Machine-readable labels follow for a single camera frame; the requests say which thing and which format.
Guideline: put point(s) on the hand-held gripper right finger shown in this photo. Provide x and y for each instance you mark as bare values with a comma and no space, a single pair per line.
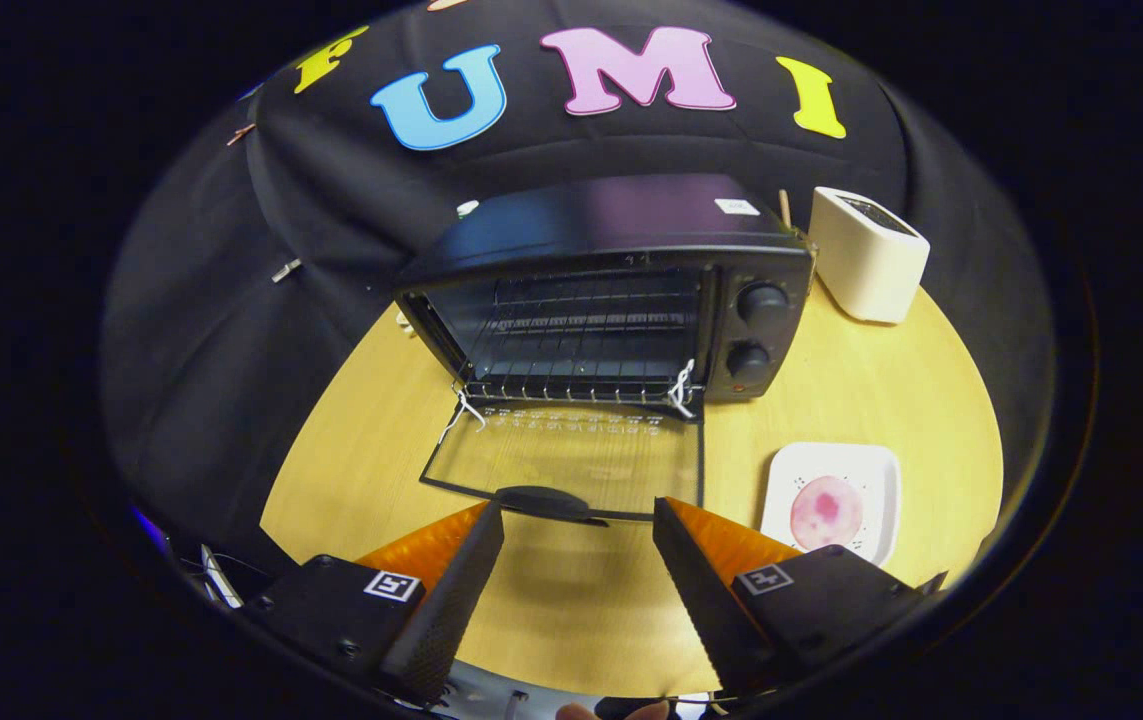
701,600

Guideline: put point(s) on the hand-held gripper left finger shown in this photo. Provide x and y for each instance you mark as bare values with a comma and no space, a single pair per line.
451,600

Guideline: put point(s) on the pink ham slice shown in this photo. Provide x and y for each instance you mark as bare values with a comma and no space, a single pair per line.
826,512

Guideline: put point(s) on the white square plate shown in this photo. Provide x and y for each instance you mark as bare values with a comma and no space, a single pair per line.
876,470

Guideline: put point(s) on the black toaster oven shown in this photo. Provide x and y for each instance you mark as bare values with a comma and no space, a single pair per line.
611,215

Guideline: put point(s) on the white bread toaster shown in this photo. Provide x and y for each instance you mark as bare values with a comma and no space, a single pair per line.
866,265

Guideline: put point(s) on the white slim object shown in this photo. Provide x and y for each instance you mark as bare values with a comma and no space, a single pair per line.
221,580

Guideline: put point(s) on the silver cloth clip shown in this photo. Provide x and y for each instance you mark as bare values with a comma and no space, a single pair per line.
286,270

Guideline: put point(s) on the small white bottle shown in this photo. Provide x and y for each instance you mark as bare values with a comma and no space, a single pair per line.
468,208

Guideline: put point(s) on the wooden stick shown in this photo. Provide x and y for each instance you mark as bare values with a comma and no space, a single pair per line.
785,208

